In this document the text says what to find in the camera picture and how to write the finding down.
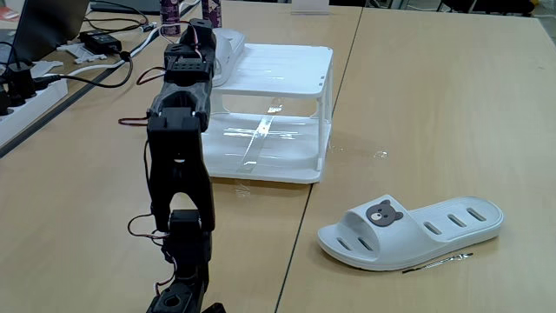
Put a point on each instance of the white bear slipper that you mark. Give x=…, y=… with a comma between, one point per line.
x=230, y=48
x=434, y=230

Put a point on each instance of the white plastic shelf box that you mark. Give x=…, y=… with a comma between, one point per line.
x=278, y=69

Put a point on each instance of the black power adapter brick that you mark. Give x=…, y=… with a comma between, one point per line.
x=101, y=42

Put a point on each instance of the white card stand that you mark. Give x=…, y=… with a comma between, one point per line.
x=310, y=6

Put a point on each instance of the white printed plastic part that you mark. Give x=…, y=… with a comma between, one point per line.
x=82, y=53

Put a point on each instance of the dark laptop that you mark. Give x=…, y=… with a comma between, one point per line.
x=48, y=26

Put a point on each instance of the white power strip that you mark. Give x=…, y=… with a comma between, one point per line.
x=30, y=108

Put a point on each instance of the red flat object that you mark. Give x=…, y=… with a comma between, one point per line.
x=8, y=14

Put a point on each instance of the clear tape scrap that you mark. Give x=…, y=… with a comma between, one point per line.
x=381, y=154

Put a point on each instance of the thin metal rod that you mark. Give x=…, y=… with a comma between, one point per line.
x=434, y=263

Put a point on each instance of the black wall plug adapter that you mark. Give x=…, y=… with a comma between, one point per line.
x=19, y=82

